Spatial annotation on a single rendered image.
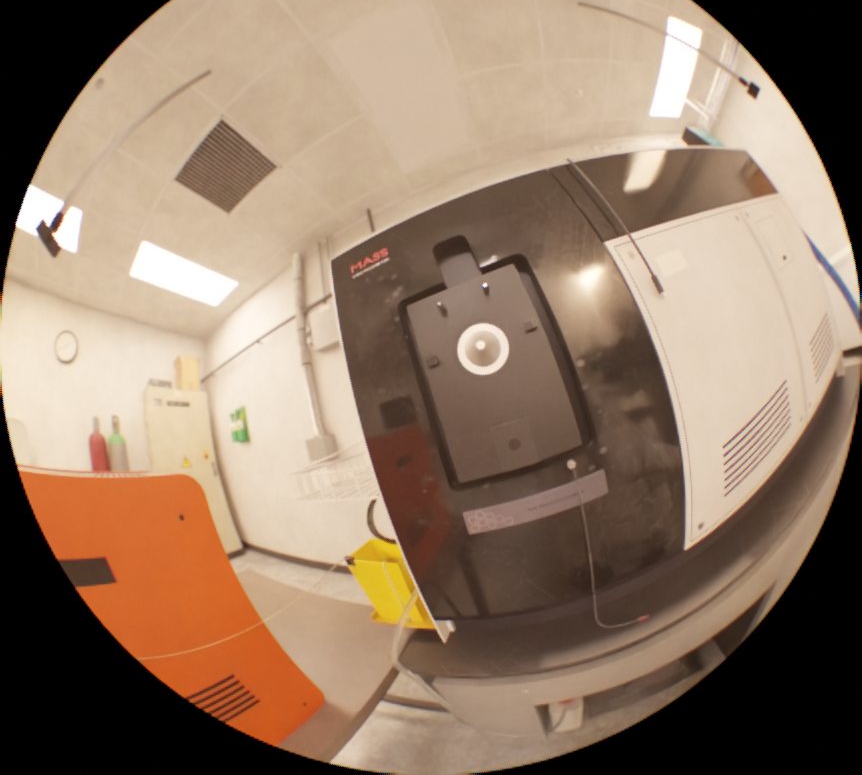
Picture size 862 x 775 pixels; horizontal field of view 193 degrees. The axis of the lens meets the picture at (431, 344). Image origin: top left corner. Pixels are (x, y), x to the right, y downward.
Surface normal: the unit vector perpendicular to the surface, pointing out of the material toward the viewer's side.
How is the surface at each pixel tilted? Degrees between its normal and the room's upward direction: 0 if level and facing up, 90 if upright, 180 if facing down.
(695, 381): 90
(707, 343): 90
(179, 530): 90
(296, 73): 180
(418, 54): 180
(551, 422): 90
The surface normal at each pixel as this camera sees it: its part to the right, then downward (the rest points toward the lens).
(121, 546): 0.91, -0.35
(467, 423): -0.30, -0.18
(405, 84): 0.29, 0.92
